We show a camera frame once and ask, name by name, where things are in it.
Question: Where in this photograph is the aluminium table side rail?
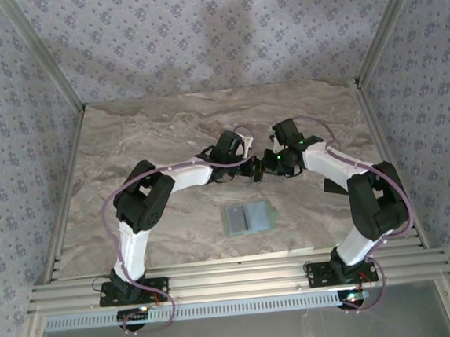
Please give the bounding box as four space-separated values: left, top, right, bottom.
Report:
26 104 104 286
353 75 432 255

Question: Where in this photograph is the aluminium frame cross rail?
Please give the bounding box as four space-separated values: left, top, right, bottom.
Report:
24 240 450 317

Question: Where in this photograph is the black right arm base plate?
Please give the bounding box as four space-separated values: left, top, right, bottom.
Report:
303 256 380 289

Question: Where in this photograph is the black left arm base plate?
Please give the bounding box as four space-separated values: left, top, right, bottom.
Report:
97 274 171 308

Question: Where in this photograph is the small controller board with LED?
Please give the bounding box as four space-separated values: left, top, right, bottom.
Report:
336 288 371 308
117 306 152 321

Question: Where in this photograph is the green card holder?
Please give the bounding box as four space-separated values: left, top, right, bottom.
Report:
219 197 281 240

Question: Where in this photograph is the grey slotted cable duct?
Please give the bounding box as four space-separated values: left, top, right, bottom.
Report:
43 286 370 333

